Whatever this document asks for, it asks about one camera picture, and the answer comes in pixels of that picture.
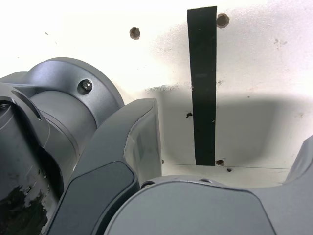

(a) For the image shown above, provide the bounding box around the black tape strip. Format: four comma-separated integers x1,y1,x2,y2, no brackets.
187,5,218,166

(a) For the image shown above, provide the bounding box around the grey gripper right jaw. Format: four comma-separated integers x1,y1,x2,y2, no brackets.
104,134,313,235

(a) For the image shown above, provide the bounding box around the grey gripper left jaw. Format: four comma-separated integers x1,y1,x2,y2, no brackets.
45,97,163,235

